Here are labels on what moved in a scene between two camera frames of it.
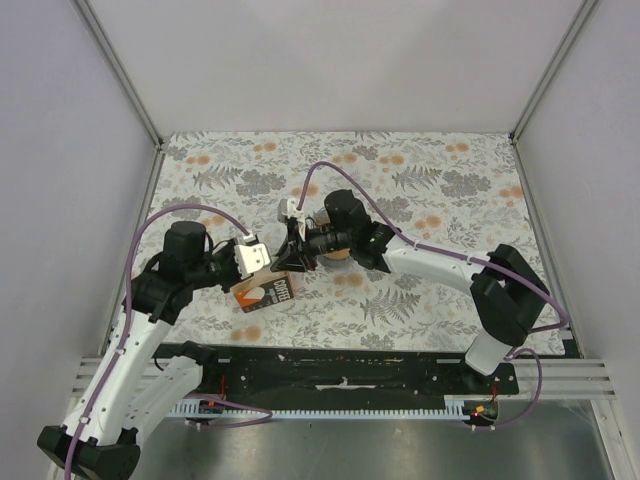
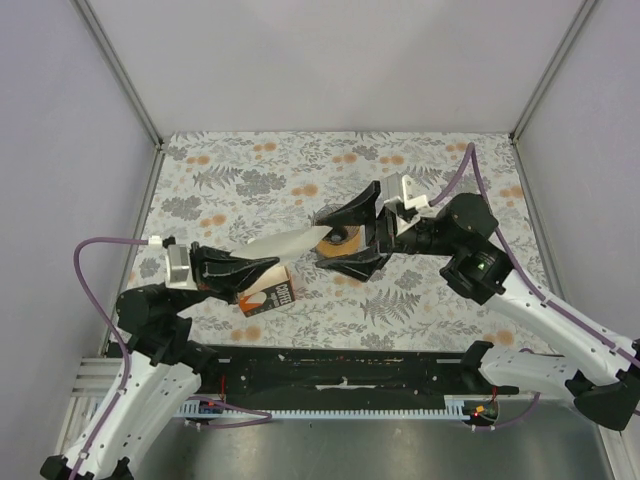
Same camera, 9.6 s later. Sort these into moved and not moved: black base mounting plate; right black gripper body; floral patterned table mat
Moved: right black gripper body
Not moved: floral patterned table mat; black base mounting plate
